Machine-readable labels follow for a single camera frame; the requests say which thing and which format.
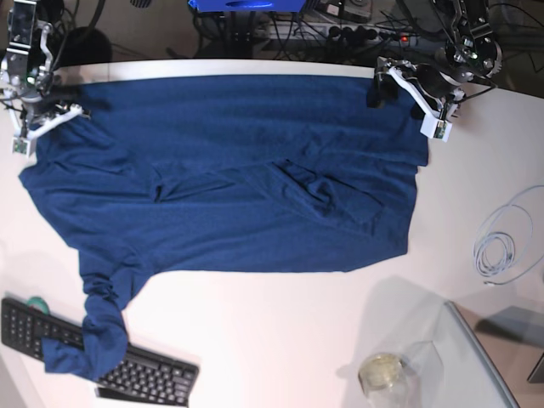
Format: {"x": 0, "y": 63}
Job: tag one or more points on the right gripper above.
{"x": 38, "y": 105}

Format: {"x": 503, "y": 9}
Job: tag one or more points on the dark blue t-shirt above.
{"x": 255, "y": 174}

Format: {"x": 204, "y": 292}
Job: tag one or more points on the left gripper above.
{"x": 384, "y": 89}

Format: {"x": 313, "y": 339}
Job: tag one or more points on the black computer keyboard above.
{"x": 142, "y": 376}

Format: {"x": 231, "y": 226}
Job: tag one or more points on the clear glass jar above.
{"x": 384, "y": 381}

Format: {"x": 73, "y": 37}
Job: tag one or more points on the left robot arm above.
{"x": 468, "y": 52}

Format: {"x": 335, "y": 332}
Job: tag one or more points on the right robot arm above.
{"x": 42, "y": 37}

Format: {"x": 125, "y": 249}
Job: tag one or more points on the blue box with hole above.
{"x": 247, "y": 5}

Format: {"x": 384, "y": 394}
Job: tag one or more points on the green tape roll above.
{"x": 38, "y": 304}

